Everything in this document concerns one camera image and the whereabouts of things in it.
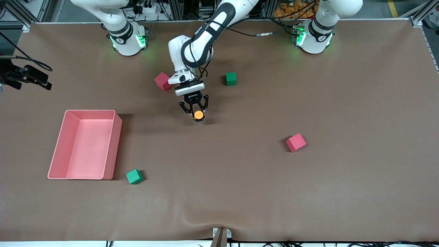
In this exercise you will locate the pink foam cube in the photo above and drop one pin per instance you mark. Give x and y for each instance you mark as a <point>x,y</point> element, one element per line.
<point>162,81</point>
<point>296,142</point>

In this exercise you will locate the white power strip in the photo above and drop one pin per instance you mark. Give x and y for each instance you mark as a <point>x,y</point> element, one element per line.
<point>147,8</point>

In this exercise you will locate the green foam cube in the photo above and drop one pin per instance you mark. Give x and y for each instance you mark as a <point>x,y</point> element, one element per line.
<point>231,79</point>
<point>134,176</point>

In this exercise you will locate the pink plastic tray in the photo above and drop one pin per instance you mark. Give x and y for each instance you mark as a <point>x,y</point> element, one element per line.
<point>89,151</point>

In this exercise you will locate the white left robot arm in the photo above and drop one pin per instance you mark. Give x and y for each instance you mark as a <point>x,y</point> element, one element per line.
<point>178,51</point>

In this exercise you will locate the aluminium frame rail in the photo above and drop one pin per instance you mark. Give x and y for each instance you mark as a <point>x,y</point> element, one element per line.
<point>423,13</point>
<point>17,12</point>

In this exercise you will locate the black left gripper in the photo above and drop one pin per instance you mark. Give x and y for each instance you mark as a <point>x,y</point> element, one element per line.
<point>193,100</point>

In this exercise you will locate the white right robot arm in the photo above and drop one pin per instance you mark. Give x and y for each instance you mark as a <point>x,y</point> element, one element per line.
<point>127,41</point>

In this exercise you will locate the brown table cover mat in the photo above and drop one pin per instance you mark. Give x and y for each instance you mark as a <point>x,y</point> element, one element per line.
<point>219,192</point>

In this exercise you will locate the metal table edge bracket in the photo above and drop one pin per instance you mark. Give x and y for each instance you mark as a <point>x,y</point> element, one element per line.
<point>221,236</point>

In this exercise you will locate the bag of orange items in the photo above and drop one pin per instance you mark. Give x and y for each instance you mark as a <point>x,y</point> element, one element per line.
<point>291,13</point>

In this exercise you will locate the orange capped black push button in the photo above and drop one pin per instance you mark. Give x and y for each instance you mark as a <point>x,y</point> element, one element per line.
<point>198,115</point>

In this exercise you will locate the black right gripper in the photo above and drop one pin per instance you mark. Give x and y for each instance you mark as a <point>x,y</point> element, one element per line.
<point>15,76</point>

